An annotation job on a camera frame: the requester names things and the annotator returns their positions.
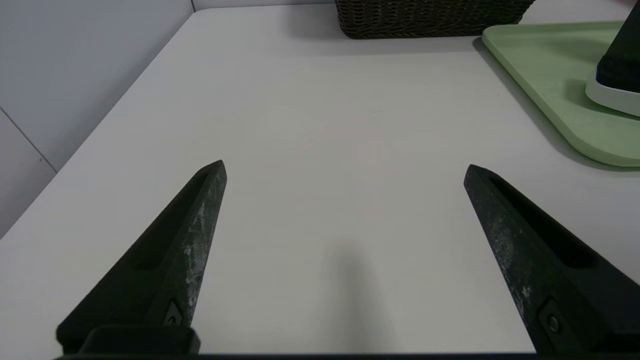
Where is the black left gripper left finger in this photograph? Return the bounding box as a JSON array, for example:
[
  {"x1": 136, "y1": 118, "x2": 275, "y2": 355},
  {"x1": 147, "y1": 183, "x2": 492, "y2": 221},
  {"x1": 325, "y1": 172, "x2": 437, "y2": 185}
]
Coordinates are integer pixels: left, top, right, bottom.
[{"x1": 56, "y1": 159, "x2": 228, "y2": 352}]

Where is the light green plastic tray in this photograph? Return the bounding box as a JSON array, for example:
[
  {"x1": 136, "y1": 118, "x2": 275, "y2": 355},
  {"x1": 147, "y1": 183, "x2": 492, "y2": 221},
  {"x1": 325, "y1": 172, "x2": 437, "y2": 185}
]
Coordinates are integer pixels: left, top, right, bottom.
[{"x1": 481, "y1": 21, "x2": 640, "y2": 168}]

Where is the dark brown wicker basket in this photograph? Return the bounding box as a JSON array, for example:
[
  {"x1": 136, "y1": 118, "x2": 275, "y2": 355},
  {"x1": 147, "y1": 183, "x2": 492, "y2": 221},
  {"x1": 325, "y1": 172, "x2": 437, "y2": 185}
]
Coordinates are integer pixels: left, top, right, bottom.
[{"x1": 334, "y1": 0, "x2": 536, "y2": 40}]

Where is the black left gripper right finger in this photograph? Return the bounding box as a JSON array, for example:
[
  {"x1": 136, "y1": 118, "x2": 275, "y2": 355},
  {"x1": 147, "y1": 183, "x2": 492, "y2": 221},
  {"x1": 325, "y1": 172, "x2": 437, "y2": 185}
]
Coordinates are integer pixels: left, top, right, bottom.
[{"x1": 463, "y1": 163, "x2": 640, "y2": 355}]

